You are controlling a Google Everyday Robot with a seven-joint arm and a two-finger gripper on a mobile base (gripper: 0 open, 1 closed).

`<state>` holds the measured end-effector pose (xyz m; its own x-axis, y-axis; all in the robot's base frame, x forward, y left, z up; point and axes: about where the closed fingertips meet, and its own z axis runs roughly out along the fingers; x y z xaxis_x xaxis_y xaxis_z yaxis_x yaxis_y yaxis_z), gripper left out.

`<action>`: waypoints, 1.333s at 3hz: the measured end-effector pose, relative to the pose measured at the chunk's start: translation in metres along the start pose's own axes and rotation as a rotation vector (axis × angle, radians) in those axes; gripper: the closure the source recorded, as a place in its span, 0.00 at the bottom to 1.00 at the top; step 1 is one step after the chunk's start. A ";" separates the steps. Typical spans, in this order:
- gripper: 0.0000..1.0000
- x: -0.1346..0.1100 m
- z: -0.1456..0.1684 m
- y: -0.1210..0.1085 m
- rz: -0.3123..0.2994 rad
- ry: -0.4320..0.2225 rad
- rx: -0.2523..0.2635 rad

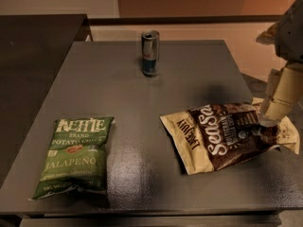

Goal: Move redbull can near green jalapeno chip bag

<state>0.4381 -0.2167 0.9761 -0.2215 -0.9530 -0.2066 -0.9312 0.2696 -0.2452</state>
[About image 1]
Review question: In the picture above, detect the green jalapeno chip bag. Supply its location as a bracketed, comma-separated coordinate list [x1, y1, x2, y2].
[32, 116, 114, 200]

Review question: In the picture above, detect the redbull can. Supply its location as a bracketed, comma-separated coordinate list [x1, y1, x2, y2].
[141, 30, 160, 77]

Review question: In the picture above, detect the brown sea salt chip bag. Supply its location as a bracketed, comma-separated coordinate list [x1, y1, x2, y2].
[160, 97, 300, 175]

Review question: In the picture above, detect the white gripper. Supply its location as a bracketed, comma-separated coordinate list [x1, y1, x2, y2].
[256, 0, 303, 123]

